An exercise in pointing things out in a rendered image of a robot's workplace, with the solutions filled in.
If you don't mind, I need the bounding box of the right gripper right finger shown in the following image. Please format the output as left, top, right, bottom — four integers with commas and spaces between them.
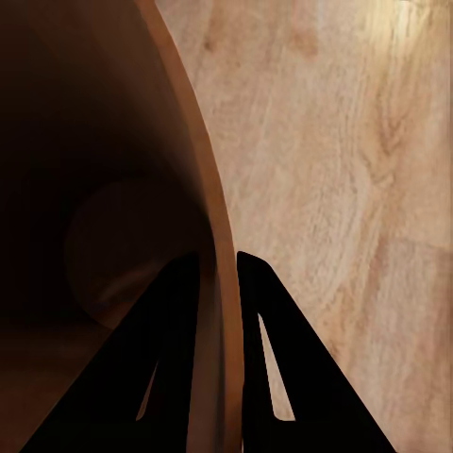
237, 251, 396, 453

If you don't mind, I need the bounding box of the trash can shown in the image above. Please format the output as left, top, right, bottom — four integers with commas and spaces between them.
0, 0, 244, 453

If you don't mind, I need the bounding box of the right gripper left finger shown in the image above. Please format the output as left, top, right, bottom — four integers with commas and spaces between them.
19, 251, 200, 453

